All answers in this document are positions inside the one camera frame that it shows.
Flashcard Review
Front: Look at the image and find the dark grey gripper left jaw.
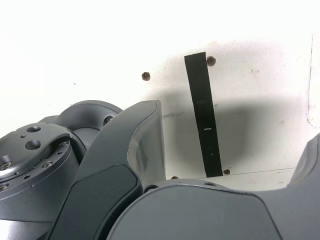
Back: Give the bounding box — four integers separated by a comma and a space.
46, 99, 168, 240

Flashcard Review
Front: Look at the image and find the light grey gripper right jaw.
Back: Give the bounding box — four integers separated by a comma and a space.
106, 131, 320, 240

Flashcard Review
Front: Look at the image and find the black tape strip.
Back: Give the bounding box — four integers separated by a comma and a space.
184, 52, 224, 178

